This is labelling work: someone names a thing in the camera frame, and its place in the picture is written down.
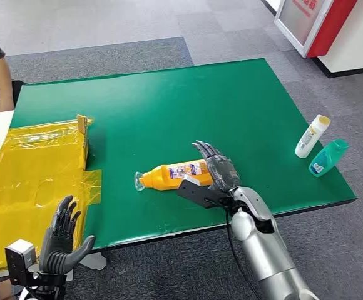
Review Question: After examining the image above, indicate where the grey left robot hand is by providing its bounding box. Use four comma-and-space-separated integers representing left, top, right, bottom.
39, 195, 97, 275

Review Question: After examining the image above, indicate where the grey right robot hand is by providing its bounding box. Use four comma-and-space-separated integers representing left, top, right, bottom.
191, 139, 241, 192

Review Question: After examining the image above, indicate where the orange bottle with clear cap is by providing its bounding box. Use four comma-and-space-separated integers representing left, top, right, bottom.
134, 159, 214, 193

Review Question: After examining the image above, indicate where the white bottle with yellow cap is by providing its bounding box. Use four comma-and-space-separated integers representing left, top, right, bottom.
294, 114, 331, 159

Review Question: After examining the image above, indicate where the teal plastic bottle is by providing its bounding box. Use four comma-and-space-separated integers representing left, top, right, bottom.
308, 139, 349, 178

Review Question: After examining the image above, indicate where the white paper scrap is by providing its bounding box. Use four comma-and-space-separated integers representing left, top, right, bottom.
80, 251, 108, 272

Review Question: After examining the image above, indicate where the yellow taped cardboard box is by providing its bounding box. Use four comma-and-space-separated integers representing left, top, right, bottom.
0, 114, 102, 274

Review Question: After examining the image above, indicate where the red framed sign panel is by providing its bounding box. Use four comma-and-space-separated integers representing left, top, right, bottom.
274, 0, 358, 59

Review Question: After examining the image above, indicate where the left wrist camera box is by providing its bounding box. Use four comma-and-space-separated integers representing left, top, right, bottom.
5, 239, 40, 288

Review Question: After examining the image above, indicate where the black cable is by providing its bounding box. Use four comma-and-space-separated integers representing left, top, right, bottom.
225, 204, 262, 300

